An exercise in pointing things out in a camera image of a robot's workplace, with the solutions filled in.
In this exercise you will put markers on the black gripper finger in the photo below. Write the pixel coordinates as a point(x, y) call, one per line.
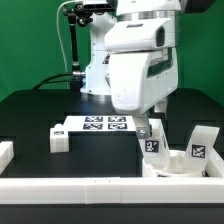
point(160, 107)
point(142, 127)

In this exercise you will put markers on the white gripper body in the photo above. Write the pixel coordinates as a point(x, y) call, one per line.
point(134, 86)

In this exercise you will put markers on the white round stool seat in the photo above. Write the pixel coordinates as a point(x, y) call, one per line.
point(175, 168)

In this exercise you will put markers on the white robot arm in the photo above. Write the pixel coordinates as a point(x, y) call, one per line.
point(127, 26)

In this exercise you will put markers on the white marker tag sheet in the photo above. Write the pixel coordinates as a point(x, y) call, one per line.
point(99, 123)

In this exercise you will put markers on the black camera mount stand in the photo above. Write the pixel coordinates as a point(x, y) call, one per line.
point(76, 16)

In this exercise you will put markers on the white U-shaped fence wall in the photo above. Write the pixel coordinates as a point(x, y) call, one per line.
point(111, 190)

